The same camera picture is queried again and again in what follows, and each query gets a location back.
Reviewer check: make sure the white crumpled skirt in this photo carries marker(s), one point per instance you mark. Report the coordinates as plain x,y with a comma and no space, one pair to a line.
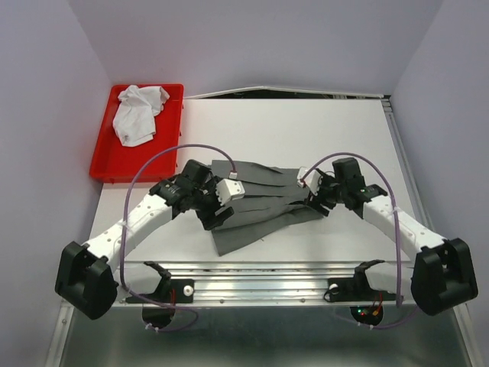
134,122

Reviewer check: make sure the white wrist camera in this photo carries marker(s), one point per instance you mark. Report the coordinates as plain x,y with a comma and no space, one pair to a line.
311,181
228,190

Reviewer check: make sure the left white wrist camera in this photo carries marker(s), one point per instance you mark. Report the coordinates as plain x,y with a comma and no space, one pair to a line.
228,190

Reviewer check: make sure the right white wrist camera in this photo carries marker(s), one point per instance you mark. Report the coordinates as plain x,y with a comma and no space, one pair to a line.
311,181

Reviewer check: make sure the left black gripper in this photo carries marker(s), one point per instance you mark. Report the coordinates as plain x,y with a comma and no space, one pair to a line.
209,219

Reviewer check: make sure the grey pleated skirt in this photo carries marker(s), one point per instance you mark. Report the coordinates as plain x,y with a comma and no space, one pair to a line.
272,201

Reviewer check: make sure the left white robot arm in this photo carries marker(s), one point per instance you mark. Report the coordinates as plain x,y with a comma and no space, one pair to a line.
91,277

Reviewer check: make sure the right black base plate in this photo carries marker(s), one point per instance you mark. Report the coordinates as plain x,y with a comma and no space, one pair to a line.
344,290

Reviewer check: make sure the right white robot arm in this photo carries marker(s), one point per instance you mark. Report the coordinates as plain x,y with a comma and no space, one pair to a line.
435,272

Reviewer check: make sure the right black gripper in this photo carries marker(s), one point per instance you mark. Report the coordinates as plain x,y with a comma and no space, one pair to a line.
313,200

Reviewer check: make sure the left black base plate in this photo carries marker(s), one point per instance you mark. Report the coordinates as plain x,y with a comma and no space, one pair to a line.
173,291

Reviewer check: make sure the red plastic tray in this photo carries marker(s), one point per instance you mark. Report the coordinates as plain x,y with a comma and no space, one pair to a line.
114,163

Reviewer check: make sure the aluminium frame rail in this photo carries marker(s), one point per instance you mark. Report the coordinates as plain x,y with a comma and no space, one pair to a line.
259,284

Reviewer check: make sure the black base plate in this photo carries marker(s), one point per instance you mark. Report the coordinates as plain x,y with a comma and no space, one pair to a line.
344,290
173,291

